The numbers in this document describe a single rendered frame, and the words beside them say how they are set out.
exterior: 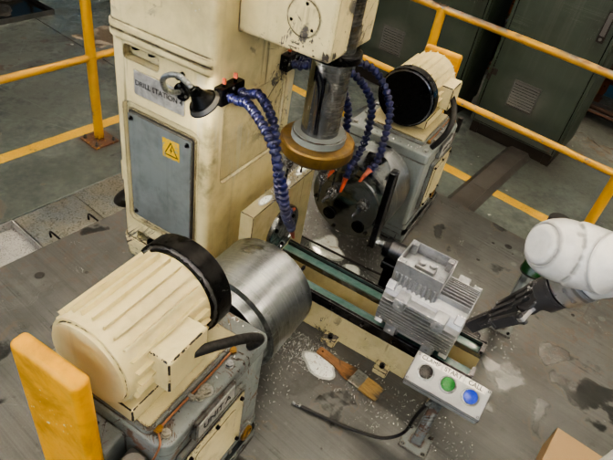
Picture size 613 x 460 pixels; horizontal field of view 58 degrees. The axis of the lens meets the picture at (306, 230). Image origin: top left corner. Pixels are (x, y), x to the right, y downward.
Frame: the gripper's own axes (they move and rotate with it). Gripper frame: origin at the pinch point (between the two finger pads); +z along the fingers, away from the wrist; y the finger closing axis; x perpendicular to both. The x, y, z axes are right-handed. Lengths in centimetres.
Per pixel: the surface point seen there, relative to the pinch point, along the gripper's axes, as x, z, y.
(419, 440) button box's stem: 13.6, 23.7, 17.1
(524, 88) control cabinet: -3, 73, -310
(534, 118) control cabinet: 19, 80, -308
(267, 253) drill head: -44, 18, 19
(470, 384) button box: 4.4, 0.6, 15.9
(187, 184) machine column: -69, 32, 12
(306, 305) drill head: -28.6, 21.0, 17.9
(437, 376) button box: -0.8, 4.7, 17.5
